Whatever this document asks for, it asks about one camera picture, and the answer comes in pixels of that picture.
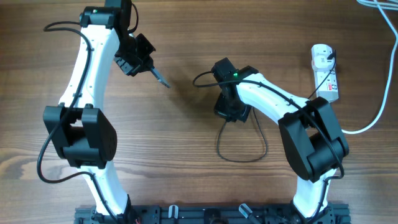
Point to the white power strip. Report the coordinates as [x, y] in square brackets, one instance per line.
[326, 85]

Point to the black aluminium mounting rail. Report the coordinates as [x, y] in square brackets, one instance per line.
[271, 213]

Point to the white USB charger plug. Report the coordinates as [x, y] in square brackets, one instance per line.
[321, 63]

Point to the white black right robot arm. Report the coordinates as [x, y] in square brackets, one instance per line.
[313, 141]

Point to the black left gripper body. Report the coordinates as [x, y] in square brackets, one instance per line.
[134, 55]

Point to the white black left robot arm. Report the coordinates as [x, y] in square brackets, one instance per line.
[77, 127]

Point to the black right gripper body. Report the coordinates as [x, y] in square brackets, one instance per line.
[232, 110]

